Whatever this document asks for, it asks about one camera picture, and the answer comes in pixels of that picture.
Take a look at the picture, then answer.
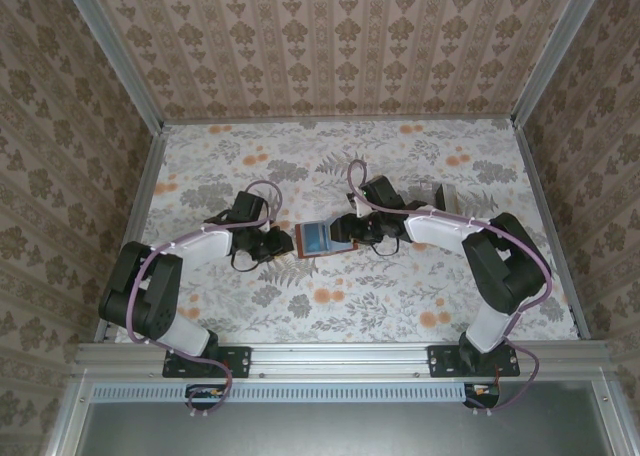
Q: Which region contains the brown leather card holder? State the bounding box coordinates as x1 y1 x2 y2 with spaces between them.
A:
293 219 358 261

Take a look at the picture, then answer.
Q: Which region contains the blue credit card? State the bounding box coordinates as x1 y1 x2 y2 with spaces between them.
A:
301 223 330 253

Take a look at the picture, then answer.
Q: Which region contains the grey credit card stack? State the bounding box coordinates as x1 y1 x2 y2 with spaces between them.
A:
419 180 460 215

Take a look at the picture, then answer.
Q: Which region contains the floral patterned table cover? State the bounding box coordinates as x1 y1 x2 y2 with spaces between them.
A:
107 118 581 345

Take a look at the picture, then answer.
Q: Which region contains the grey metal panel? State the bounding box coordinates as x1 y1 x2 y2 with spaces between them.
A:
64 379 624 456

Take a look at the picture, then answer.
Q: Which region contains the thin black right gripper cable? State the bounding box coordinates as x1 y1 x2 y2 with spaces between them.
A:
372 233 399 256

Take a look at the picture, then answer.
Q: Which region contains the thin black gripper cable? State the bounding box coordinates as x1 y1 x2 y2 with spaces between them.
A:
228 249 264 274
372 233 399 256

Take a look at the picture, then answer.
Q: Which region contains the thin black left gripper cable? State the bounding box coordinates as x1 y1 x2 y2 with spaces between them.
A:
228 249 264 274

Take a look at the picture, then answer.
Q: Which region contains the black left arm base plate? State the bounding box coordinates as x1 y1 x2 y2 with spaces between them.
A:
161 344 252 380

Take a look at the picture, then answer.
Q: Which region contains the aluminium cross rail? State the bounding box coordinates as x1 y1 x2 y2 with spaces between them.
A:
72 339 619 380

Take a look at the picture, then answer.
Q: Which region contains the aluminium side rail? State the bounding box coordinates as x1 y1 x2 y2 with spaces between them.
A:
513 120 592 342
93 123 169 345

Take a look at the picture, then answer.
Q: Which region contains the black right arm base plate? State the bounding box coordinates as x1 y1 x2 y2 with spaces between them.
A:
428 344 521 380

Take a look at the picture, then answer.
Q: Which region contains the grey slotted cable duct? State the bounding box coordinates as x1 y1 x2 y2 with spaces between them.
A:
91 380 469 403

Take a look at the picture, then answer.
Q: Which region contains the aluminium frame post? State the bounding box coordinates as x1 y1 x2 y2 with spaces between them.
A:
53 0 167 132
509 0 616 130

